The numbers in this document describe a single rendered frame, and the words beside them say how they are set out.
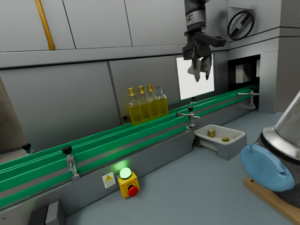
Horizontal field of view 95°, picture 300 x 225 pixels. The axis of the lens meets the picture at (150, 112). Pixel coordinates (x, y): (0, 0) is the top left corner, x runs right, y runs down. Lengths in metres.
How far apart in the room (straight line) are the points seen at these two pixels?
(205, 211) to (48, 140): 0.77
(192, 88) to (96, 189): 0.93
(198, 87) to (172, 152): 0.66
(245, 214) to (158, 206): 0.27
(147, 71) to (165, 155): 0.53
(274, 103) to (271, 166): 1.10
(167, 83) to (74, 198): 0.81
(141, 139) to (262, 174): 0.44
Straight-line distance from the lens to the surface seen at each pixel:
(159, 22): 1.10
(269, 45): 1.47
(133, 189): 0.60
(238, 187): 0.67
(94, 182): 0.65
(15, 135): 4.70
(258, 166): 0.45
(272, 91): 1.48
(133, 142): 0.65
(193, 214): 0.57
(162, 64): 1.00
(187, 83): 1.14
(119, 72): 0.86
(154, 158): 0.71
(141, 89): 0.75
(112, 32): 0.93
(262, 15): 1.52
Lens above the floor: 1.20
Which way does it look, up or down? 14 degrees down
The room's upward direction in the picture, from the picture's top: 9 degrees counter-clockwise
